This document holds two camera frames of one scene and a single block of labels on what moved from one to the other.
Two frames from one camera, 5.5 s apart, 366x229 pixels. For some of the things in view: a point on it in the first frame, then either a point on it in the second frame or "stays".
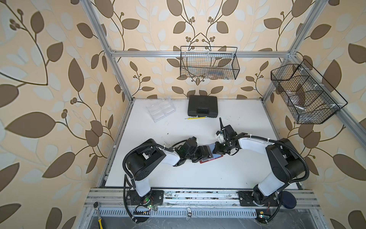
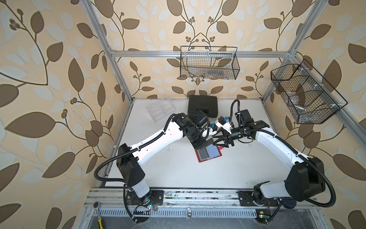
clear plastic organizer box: x=160 y=108 stays
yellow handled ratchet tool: x=96 y=205 stays
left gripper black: x=200 y=151 to x=202 y=142
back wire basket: x=206 y=62 stays
